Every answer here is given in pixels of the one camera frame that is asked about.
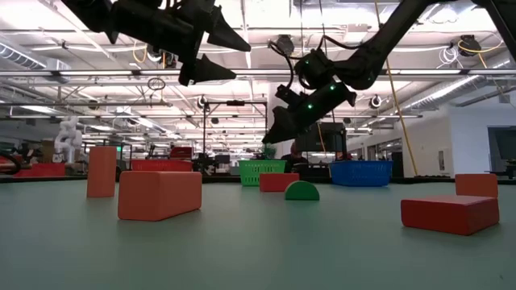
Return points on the green half-round block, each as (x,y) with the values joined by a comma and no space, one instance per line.
(302,192)

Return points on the blue plastic basket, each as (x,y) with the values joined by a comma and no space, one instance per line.
(360,173)

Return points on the black monitor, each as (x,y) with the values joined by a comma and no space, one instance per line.
(328,139)

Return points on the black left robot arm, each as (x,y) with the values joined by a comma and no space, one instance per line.
(88,12)

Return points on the silver ventilation duct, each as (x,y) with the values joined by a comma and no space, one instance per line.
(20,58)
(443,94)

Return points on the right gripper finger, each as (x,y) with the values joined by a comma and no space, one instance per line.
(288,96)
(284,127)

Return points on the red toolbox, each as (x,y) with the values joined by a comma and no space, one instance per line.
(181,153)

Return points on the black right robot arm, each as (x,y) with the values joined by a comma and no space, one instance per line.
(383,40)

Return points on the red cube block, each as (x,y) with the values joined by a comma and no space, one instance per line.
(476,184)

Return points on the red rectangular block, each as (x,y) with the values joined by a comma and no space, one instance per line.
(159,195)
(450,214)
(278,182)
(101,172)

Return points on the red plastic basket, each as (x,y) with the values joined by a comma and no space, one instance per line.
(161,165)

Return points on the person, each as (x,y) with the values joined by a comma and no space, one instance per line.
(294,161)

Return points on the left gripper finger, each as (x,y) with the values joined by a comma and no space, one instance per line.
(201,72)
(223,36)

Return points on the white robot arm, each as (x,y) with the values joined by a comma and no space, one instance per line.
(68,139)

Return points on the black table frame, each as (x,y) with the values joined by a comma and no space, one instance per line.
(225,180)

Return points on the green plastic basket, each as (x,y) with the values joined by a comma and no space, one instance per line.
(254,171)

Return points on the red crate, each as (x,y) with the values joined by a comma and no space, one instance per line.
(44,170)

